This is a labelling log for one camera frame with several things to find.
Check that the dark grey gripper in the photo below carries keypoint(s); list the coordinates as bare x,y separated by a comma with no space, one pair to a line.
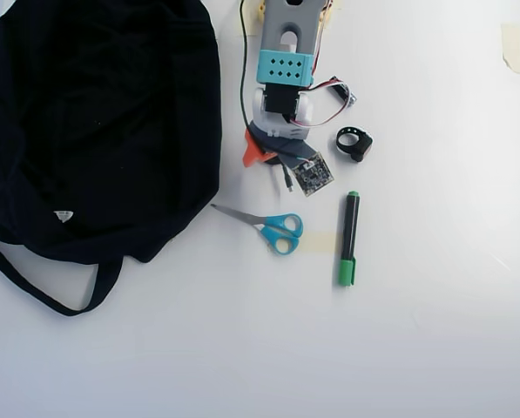
253,153

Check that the beige masking tape piece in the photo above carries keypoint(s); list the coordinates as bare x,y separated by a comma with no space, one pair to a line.
514,48
322,242

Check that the green and black marker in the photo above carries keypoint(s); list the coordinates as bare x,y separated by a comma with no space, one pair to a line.
349,226

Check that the grey white teal robot arm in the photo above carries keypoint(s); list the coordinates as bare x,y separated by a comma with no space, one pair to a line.
285,69

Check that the bare camera circuit board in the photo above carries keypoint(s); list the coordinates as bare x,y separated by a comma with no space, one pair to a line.
312,176

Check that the black cloth bag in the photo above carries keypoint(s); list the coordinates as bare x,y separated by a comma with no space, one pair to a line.
89,130

